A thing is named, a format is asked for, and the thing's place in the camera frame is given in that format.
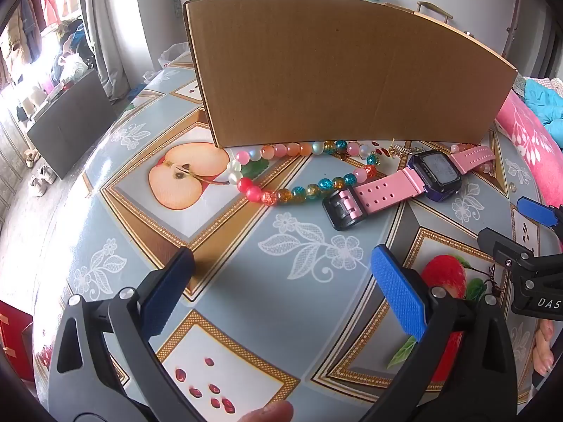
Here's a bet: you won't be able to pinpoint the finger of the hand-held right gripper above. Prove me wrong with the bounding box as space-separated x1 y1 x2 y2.
477 227 563 321
517 197 563 234

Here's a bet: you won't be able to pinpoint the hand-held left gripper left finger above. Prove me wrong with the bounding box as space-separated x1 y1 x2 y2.
48 247 201 422

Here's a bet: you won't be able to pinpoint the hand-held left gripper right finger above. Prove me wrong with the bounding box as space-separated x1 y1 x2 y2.
365 244 518 422

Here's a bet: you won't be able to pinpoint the pink orange bead bracelet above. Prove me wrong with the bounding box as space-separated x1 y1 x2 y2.
451 143 492 175

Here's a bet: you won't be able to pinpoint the pink strap digital watch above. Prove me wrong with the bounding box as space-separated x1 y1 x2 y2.
322 144 496 232

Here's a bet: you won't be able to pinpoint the multicolour glass bead bracelet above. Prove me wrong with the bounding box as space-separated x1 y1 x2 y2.
226 140 380 206

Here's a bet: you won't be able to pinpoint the gold chain with silver clasp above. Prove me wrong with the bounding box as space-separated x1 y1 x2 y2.
386 138 413 158

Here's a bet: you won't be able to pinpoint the brown cardboard box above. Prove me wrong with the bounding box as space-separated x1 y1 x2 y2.
182 0 519 149

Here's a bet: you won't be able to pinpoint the person's left hand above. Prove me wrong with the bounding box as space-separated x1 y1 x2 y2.
240 400 295 422

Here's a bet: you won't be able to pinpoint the pink floral blanket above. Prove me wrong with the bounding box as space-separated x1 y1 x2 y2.
495 91 563 212

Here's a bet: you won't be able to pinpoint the person's foot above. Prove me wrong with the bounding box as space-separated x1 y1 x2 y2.
531 316 556 379

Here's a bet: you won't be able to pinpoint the fruit print tablecloth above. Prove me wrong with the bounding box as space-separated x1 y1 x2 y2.
33 59 548 422

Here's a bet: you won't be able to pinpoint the teal cloth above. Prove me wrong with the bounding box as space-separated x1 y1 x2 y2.
523 78 563 148

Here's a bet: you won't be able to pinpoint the red carton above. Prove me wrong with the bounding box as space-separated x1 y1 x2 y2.
0 301 35 383

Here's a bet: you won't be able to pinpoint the pair of white shoes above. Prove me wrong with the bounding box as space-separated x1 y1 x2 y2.
29 165 59 198

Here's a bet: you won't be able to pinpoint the grey cabinet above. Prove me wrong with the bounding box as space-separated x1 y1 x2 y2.
26 68 119 181

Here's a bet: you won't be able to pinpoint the wooden chair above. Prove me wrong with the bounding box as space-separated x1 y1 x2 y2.
416 1 454 24

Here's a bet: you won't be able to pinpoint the white plastic bag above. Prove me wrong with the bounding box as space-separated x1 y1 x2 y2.
158 43 193 70

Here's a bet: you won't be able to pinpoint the grey curtain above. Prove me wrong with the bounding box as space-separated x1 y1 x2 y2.
77 0 150 103

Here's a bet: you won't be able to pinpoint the pile of clothes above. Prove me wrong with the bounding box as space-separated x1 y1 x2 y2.
48 18 95 86

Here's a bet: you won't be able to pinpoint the hanging clothes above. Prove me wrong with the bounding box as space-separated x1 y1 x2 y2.
0 0 62 84

